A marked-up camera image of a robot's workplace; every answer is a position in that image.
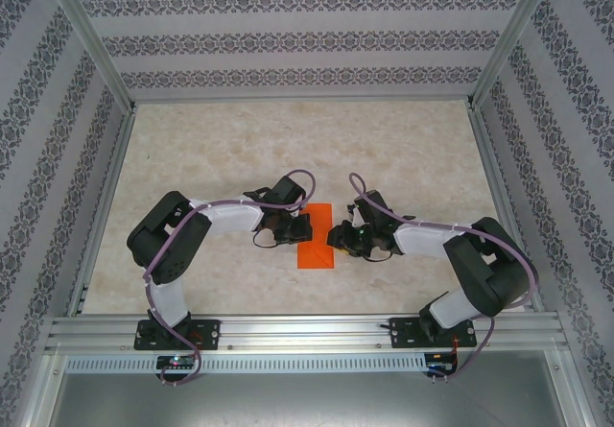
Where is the orange paper sheet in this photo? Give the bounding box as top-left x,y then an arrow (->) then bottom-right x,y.
295,202 -> 336,271

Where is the grey sheet metal panel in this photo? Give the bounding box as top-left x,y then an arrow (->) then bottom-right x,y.
28,352 -> 594,427

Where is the small dark circuit board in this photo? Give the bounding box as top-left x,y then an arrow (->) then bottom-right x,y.
425,352 -> 458,374

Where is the circuit board with green light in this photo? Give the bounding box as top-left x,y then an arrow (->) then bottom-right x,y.
155,355 -> 197,369

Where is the aluminium mounting rail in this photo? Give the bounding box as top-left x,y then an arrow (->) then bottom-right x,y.
45,315 -> 571,352

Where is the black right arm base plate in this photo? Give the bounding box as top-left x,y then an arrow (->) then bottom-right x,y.
389,316 -> 478,350

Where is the slotted grey cable duct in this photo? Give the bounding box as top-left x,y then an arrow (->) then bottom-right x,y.
63,353 -> 429,375

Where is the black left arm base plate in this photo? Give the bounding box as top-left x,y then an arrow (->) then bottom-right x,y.
133,319 -> 222,352

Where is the aluminium side rail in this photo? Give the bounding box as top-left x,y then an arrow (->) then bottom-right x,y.
65,105 -> 139,317
467,103 -> 547,313

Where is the aluminium frame post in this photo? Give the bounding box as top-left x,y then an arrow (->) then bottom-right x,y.
466,0 -> 562,111
40,0 -> 139,111

